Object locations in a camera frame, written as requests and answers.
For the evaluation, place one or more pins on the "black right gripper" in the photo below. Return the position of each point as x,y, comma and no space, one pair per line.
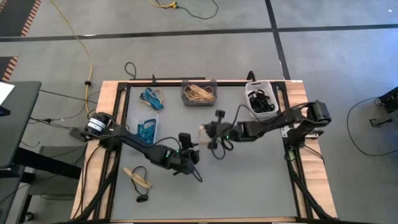
224,132

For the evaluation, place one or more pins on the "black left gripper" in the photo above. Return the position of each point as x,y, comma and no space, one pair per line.
183,160

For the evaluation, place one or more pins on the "tan rubber band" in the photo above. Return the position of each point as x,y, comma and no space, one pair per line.
141,99
202,88
136,178
202,138
199,97
208,93
189,93

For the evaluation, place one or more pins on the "wide blue rubber band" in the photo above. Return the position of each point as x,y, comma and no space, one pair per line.
141,133
155,101

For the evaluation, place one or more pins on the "short black rubber band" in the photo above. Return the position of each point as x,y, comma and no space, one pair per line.
261,109
256,104
269,107

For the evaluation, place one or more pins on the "thin black rubber band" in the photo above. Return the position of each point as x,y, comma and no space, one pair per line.
253,96
142,198
258,92

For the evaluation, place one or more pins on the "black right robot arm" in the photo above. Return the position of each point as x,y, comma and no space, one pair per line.
273,124

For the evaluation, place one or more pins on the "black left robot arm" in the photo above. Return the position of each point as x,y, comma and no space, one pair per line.
130,140

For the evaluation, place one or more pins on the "grey translucent basket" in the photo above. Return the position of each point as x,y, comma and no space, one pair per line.
186,103

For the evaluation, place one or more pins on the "white plastic basket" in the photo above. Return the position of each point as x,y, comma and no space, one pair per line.
262,116

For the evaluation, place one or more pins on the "clear plastic basket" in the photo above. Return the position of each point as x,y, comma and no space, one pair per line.
133,118

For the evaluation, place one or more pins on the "black desk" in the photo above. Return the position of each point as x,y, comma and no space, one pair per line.
21,124

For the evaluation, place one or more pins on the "black equipment stand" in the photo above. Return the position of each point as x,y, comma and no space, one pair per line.
390,101

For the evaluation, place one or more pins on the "white paper sheet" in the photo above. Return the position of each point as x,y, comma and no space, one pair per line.
4,91

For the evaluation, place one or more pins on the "black orange-striped floor mat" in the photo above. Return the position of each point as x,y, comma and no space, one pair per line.
4,65
12,18

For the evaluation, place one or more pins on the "silver metal bracket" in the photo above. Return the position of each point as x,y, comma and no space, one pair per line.
284,132

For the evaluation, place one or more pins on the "black aluminium table frame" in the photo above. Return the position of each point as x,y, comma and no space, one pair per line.
119,99

